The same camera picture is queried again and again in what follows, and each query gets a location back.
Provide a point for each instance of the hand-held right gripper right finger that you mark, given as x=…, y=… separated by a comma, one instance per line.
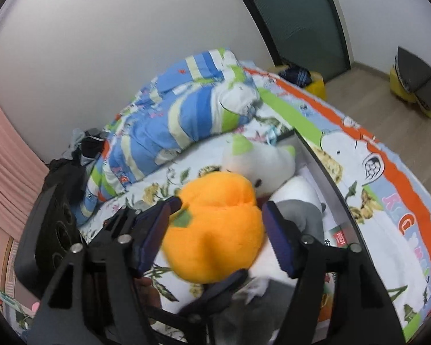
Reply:
x=278, y=242

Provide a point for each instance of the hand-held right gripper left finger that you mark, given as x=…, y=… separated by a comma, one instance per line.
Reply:
x=152, y=239

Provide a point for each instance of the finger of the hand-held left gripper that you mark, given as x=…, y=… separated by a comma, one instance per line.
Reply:
x=224, y=289

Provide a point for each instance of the grey plush toy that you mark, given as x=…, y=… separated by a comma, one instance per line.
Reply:
x=301, y=219

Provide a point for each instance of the green toothpaste box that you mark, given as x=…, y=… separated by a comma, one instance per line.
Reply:
x=339, y=239

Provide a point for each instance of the orange plush toy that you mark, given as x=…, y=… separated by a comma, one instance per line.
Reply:
x=215, y=222

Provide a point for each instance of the black box with white inside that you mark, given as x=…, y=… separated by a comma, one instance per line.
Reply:
x=327, y=194

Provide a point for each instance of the green and white plush toy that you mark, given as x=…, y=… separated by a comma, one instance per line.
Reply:
x=265, y=165

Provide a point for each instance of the black clothing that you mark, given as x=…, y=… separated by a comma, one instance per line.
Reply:
x=64, y=176

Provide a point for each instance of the pink window ledge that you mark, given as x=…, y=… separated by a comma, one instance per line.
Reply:
x=21, y=291

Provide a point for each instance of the pink curtain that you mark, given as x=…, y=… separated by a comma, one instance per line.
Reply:
x=10, y=158

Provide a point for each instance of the white floral blanket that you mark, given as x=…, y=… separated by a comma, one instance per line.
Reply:
x=201, y=158

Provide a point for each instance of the blue striped quilt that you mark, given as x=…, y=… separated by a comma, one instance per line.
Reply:
x=165, y=122

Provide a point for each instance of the dark patterned cloth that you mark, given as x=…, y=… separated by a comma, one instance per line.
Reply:
x=298, y=75

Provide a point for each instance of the black folded item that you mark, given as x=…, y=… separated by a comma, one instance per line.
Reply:
x=415, y=72

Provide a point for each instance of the frosted glass door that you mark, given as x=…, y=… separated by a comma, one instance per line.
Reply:
x=294, y=21

